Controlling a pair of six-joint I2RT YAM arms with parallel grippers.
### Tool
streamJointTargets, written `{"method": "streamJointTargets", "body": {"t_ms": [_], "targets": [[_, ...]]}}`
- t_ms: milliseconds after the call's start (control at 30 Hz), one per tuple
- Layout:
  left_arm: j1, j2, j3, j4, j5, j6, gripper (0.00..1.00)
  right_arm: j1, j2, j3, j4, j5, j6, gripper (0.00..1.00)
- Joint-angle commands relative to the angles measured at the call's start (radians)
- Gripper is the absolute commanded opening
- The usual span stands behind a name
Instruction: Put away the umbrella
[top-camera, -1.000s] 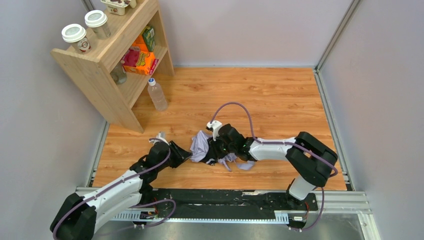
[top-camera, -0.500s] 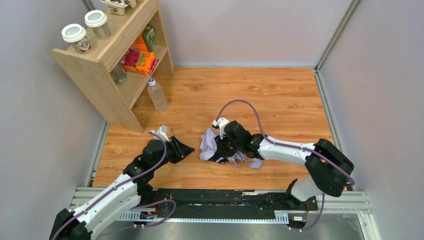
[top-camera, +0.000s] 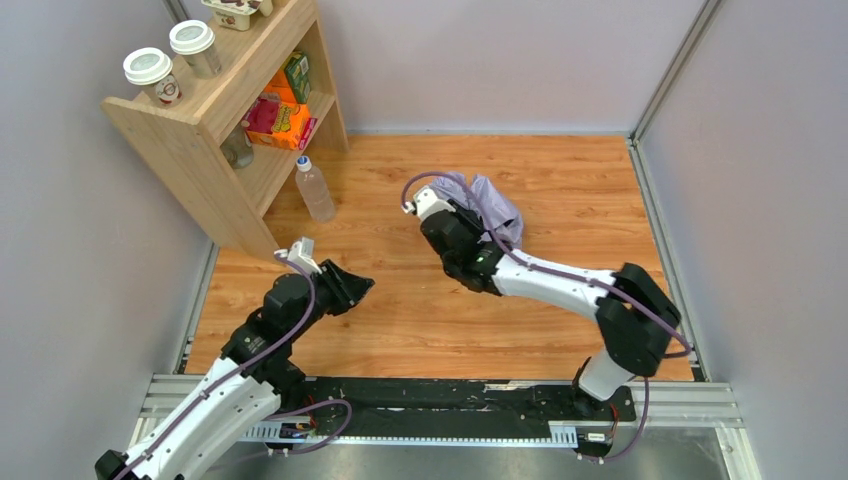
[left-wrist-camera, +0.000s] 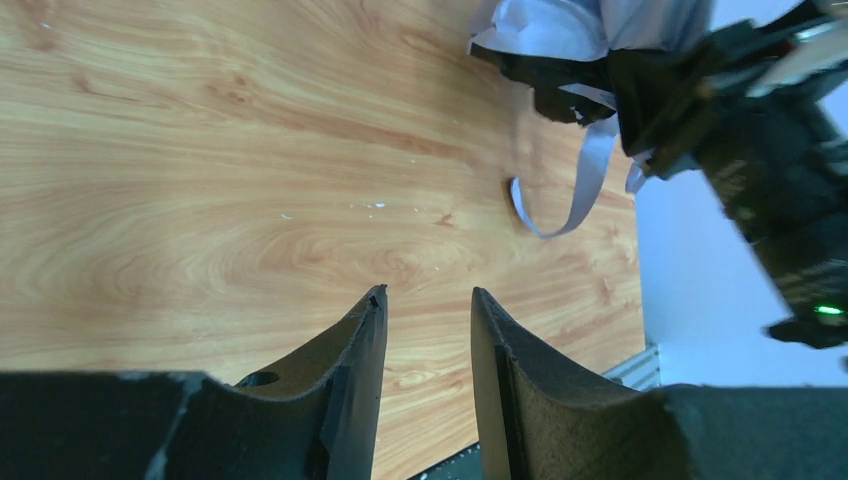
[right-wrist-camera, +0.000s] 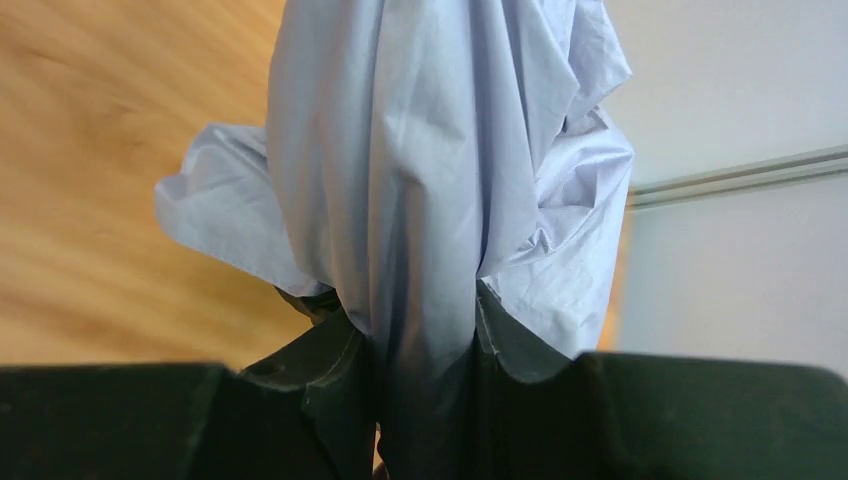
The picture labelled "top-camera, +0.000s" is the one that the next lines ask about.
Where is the lavender folding umbrella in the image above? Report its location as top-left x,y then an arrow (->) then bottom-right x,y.
429,172 -> 525,248

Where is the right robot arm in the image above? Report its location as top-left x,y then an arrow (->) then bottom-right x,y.
419,205 -> 681,401

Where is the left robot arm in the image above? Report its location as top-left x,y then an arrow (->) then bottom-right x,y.
95,260 -> 375,479

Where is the clear plastic water bottle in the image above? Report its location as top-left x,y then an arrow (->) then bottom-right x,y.
295,155 -> 336,223

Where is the glass jar on shelf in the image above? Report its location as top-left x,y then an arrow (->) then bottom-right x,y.
220,124 -> 254,170

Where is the orange snack box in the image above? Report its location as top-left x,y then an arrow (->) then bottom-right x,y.
241,99 -> 317,151

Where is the wooden shelf unit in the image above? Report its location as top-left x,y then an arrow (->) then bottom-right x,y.
101,0 -> 349,260

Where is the green drink carton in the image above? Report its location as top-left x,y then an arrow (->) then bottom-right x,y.
268,50 -> 311,104

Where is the rear white-lidded paper cup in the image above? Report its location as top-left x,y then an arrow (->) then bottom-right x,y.
169,20 -> 222,79

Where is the white-lidded paper cup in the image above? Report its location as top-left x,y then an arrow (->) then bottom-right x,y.
169,20 -> 222,79
123,47 -> 182,107

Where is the front white-lidded paper cup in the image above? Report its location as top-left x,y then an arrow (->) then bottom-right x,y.
123,47 -> 182,107

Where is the yogurt cup pack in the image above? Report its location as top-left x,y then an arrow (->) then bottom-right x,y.
201,0 -> 275,31

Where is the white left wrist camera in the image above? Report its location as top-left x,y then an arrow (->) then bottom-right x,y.
274,236 -> 322,276

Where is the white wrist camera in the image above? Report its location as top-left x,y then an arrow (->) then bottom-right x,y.
274,236 -> 322,276
401,187 -> 456,222

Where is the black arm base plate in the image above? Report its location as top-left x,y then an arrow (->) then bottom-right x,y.
281,377 -> 638,440

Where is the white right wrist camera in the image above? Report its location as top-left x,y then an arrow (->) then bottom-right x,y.
401,187 -> 456,222

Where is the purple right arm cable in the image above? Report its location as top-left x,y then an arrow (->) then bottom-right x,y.
400,171 -> 694,463

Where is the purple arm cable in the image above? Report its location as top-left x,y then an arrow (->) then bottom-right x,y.
400,171 -> 694,463
112,251 -> 354,480

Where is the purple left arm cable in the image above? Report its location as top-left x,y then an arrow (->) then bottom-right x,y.
112,251 -> 354,480

